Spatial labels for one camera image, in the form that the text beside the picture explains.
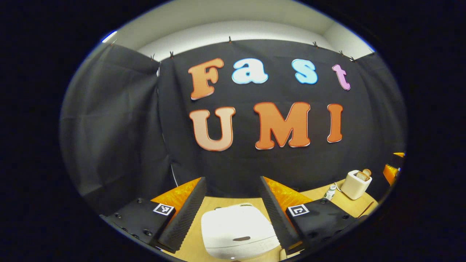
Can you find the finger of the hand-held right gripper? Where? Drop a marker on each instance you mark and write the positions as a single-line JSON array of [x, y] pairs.
[[390, 174], [399, 154]]

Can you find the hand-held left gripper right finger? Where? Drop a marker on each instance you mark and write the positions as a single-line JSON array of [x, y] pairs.
[[276, 218]]

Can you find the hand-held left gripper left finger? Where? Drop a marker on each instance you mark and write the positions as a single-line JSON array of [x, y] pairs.
[[185, 218]]

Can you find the white rice cooker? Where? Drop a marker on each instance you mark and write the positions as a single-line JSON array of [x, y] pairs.
[[236, 225]]

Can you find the toast bread slice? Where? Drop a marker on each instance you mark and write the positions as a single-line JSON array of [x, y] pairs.
[[367, 172], [362, 176]]

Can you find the cream toaster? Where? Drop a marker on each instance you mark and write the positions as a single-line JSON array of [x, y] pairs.
[[355, 187]]

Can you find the white bottle green label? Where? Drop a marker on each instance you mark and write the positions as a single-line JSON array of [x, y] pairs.
[[330, 192]]

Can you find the black backdrop cloth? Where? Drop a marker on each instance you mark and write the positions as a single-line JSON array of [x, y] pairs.
[[120, 127]]

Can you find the ceiling light panel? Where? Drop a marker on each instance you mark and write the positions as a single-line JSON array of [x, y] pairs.
[[109, 36]]

